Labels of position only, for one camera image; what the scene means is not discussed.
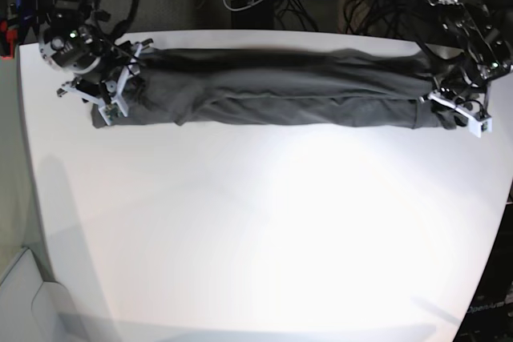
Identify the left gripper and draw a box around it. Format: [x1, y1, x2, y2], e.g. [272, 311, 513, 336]
[434, 57, 512, 106]

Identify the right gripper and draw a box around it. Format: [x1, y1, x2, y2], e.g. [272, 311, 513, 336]
[38, 25, 135, 96]

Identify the dark grey t-shirt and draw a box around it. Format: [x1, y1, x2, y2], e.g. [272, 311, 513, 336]
[113, 49, 466, 130]

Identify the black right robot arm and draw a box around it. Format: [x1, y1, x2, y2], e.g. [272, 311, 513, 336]
[38, 0, 139, 103]

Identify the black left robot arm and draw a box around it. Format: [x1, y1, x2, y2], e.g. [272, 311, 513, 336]
[416, 0, 512, 108]

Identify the red clamp tool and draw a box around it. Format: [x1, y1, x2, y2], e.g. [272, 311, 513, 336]
[1, 19, 18, 59]

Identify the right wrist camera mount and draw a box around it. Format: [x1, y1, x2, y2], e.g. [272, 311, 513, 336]
[57, 38, 154, 126]

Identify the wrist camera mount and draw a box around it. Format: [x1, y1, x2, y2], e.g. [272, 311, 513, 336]
[419, 82, 493, 138]
[57, 38, 154, 126]

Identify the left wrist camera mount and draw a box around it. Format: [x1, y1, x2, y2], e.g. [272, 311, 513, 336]
[419, 82, 493, 138]

